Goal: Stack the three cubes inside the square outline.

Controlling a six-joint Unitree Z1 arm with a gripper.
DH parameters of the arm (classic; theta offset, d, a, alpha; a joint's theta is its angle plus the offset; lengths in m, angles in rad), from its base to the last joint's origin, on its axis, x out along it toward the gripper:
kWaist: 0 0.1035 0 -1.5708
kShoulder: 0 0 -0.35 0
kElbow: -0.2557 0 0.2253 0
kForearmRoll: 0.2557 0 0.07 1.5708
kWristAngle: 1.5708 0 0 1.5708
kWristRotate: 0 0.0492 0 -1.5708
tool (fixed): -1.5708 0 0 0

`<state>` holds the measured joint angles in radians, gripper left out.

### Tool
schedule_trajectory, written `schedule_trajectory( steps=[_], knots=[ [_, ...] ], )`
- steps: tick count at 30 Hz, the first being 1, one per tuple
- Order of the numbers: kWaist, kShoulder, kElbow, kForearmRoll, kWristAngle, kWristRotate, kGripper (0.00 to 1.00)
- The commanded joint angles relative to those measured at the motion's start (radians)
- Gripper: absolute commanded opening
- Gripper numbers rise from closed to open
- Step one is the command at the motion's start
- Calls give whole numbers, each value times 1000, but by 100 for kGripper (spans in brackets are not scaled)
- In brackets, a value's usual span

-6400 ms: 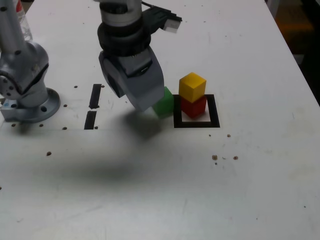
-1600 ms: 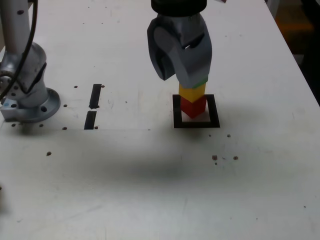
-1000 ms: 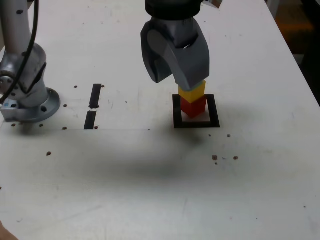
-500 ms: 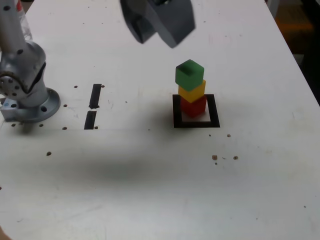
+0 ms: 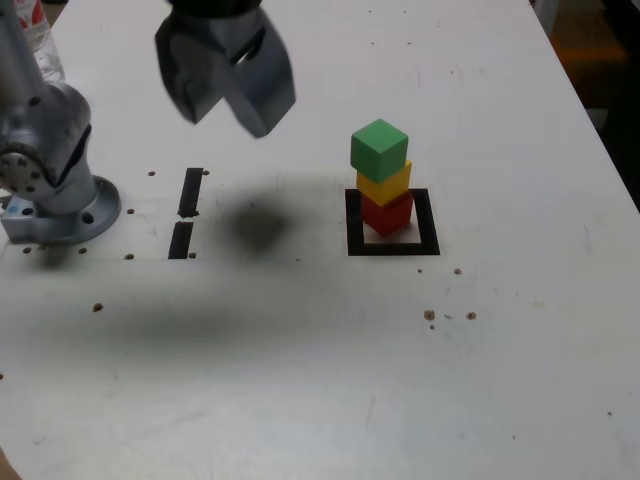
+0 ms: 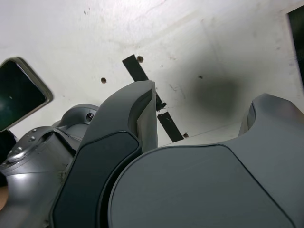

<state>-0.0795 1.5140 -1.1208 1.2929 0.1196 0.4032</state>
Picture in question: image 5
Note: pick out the red cube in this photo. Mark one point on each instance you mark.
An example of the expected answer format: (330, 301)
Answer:
(387, 217)

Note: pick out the black tape square outline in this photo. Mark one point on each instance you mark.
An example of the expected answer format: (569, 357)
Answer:
(355, 235)

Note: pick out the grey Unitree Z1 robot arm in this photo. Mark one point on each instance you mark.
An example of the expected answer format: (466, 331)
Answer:
(50, 125)

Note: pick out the green cube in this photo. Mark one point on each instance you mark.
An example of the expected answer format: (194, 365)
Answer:
(377, 150)

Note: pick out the person's hand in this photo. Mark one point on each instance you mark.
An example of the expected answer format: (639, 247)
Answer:
(6, 467)

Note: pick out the clear plastic water bottle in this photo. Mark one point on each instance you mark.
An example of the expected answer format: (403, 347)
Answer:
(47, 50)

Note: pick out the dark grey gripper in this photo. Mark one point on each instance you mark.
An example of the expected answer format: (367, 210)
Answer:
(237, 35)

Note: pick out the yellow cube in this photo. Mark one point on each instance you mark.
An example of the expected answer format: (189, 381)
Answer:
(385, 190)

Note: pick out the black tape strip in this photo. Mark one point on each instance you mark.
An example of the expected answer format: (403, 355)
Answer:
(190, 195)

